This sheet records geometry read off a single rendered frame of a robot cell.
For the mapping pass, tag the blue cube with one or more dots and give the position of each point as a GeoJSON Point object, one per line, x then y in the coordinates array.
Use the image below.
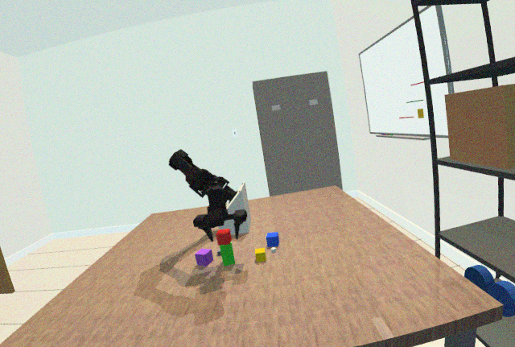
{"type": "Point", "coordinates": [272, 239]}

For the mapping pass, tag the purple block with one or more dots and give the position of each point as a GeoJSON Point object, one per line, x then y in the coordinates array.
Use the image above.
{"type": "Point", "coordinates": [204, 257]}

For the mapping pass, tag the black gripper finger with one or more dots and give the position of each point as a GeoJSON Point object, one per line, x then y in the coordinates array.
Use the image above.
{"type": "Point", "coordinates": [236, 226]}
{"type": "Point", "coordinates": [208, 231]}

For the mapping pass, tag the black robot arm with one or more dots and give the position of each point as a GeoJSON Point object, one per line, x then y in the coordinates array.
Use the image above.
{"type": "Point", "coordinates": [199, 178]}

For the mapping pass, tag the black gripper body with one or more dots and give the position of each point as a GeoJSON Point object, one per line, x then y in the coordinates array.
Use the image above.
{"type": "Point", "coordinates": [238, 216]}

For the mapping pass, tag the red block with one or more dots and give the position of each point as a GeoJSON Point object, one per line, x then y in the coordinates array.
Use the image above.
{"type": "Point", "coordinates": [223, 237]}

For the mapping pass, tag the yellow block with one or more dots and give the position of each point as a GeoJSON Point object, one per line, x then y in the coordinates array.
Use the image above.
{"type": "Point", "coordinates": [260, 254]}

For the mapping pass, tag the green block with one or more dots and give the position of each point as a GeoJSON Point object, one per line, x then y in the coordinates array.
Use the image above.
{"type": "Point", "coordinates": [228, 260]}
{"type": "Point", "coordinates": [226, 249]}

